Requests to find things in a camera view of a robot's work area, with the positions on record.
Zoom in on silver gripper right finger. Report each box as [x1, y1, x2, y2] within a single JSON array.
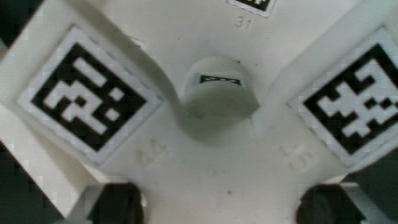
[[294, 182, 390, 224]]

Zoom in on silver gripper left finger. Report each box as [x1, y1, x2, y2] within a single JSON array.
[[61, 183, 143, 224]]

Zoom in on white cylindrical table leg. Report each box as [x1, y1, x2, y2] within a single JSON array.
[[182, 56, 259, 132]]

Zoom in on white cross table base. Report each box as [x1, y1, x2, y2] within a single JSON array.
[[0, 0, 398, 224]]

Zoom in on white round table top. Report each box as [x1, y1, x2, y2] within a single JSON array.
[[88, 0, 360, 97]]

